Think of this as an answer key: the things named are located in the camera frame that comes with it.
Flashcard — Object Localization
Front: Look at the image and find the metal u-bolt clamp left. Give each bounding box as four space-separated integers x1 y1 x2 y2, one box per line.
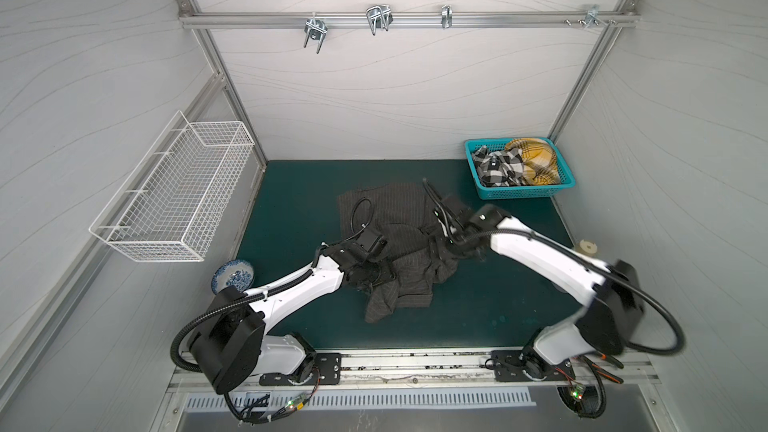
303 17 328 54

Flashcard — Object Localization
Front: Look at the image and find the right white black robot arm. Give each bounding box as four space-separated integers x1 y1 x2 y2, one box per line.
423 182 686 381

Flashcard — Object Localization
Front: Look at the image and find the base cable bundle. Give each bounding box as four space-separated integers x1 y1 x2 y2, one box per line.
223 365 322 426
555 355 625 421

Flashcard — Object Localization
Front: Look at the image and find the metal u-bolt clamp middle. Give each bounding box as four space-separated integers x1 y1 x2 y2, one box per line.
365 4 393 36

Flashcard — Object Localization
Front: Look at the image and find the aluminium crossbar rail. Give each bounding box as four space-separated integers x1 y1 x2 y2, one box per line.
179 9 641 30

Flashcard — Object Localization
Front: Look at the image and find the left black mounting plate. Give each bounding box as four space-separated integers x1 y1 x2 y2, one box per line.
259 353 341 386

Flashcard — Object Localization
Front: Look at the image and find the blue white ceramic plate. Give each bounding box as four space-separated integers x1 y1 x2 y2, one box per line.
211 259 255 295

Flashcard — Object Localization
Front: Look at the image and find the right base cable bundle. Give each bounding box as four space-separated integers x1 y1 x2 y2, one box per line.
555 355 625 421

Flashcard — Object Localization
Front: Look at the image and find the black white plaid shirt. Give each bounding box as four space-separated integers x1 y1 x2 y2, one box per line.
470 146 530 188

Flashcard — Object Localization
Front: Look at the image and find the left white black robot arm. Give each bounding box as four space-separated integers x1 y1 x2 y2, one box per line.
170 227 387 395

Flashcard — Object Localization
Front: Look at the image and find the metal u-bolt clamp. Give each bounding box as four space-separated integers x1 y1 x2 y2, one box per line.
303 17 328 54
365 4 393 36

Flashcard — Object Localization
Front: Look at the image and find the left base cable bundle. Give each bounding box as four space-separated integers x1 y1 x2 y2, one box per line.
223 365 322 426

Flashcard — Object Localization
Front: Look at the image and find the small metal hook clamp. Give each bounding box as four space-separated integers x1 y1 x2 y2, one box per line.
441 5 453 29

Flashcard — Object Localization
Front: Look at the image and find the black mounting plate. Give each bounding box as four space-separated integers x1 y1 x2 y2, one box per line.
483 350 575 382
259 353 341 386

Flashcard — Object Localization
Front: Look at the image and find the metal bracket clamp right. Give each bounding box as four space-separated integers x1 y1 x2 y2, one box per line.
564 5 617 30

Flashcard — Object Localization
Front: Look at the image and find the dark grey striped shirt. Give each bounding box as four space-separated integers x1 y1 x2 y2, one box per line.
337 183 463 324

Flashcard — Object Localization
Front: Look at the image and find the teal plastic basket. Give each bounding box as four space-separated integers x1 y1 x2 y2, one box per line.
464 137 576 200

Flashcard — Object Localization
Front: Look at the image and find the yellow plaid shirt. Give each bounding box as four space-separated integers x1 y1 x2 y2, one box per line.
504 138 561 186

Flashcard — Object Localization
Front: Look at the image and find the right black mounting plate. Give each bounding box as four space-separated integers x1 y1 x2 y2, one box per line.
483 350 575 382

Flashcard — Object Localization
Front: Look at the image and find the white ventilation grille strip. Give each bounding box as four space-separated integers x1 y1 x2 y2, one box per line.
184 386 537 413

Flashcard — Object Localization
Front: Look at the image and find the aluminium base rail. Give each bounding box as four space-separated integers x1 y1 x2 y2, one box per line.
167 347 661 392

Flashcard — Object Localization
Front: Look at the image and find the white wire wall basket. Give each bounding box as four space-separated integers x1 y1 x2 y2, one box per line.
89 111 254 263

